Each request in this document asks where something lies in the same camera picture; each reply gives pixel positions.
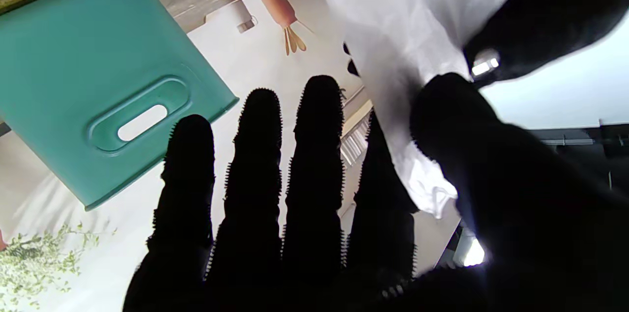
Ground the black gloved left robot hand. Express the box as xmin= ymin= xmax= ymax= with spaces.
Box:
xmin=463 ymin=0 xmax=629 ymax=87

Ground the green plastic basket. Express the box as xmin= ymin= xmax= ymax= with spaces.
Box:
xmin=0 ymin=0 xmax=240 ymax=212

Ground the translucent white disposable glove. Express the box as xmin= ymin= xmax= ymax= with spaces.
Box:
xmin=310 ymin=0 xmax=534 ymax=219

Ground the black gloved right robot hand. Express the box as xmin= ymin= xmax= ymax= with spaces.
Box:
xmin=123 ymin=74 xmax=629 ymax=312

